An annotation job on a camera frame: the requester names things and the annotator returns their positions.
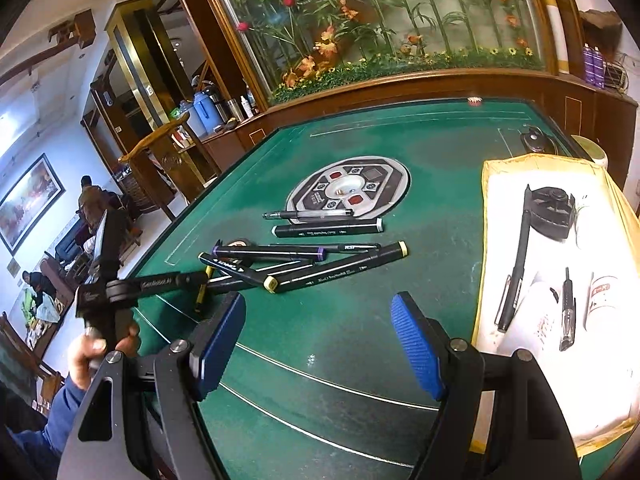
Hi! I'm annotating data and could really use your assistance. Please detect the yellow pencil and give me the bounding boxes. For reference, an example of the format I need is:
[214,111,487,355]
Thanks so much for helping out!
[195,266,214,312]

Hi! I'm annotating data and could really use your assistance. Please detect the black marker yellow end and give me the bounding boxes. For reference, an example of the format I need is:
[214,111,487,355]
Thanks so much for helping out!
[260,240,409,294]

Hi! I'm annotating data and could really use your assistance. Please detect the black electrical tape roll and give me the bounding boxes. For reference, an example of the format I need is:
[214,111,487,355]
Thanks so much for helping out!
[220,238,254,266]

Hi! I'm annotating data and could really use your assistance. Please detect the long black marker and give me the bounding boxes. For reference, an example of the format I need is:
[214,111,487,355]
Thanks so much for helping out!
[494,184,534,334]

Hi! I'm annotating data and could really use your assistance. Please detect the black fineliner pen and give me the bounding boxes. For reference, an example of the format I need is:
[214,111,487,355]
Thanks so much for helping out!
[268,243,382,254]

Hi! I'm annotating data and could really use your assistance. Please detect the black marker purple ends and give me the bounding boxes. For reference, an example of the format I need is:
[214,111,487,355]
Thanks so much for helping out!
[210,244,326,262]

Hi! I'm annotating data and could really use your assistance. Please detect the black 05 gel pen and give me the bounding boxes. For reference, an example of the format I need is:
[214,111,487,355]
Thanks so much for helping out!
[559,268,576,351]

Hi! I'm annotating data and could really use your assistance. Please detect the clear gel pen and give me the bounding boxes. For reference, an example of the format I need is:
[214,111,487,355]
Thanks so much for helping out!
[262,209,354,220]

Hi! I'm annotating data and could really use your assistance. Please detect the white pill bottle red label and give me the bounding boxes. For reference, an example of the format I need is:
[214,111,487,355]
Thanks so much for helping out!
[584,273,620,332]

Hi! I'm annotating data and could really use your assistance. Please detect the black tape dispenser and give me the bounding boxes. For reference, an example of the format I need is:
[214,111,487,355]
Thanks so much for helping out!
[528,186,576,242]

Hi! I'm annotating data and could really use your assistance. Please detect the person left hand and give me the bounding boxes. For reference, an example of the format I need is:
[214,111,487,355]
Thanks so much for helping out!
[68,321,140,391]

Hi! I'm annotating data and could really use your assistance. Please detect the black marker under pile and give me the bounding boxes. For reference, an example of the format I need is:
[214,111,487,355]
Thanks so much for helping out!
[197,251,317,288]

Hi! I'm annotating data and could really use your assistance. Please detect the seated person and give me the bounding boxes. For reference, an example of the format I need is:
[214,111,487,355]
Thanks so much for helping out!
[78,174,119,234]

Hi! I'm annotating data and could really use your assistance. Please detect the wooden chair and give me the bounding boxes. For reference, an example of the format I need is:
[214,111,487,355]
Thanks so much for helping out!
[118,112,221,222]

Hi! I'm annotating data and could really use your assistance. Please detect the yellow foam storage box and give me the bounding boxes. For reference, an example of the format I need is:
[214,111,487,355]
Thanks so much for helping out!
[472,155,639,455]

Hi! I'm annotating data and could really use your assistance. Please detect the round table centre panel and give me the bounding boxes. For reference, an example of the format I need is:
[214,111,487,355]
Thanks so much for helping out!
[284,155,411,219]

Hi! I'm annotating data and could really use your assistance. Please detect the blue thermos jug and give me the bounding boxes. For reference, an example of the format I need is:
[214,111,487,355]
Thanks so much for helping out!
[193,92,224,134]

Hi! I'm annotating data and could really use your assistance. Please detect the purple bottles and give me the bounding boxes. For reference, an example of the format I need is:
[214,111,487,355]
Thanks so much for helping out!
[582,44,605,89]

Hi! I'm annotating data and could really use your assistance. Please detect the flower glass partition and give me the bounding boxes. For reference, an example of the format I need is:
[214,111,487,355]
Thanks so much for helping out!
[208,0,559,110]

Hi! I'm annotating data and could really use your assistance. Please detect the framed wall painting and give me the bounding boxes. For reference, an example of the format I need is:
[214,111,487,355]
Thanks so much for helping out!
[0,154,65,256]

